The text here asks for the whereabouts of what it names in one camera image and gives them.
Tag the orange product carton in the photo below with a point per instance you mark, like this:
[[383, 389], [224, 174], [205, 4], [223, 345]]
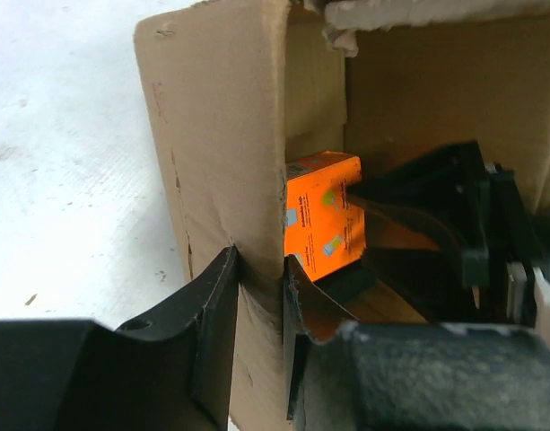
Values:
[[323, 231]]

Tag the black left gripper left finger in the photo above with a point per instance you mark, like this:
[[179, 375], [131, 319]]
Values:
[[169, 368]]

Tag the brown cardboard express box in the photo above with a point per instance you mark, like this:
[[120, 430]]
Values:
[[237, 89]]

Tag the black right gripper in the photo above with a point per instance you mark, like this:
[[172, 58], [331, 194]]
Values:
[[452, 198]]

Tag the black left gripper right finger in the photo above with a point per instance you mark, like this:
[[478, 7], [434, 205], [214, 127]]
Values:
[[344, 374]]

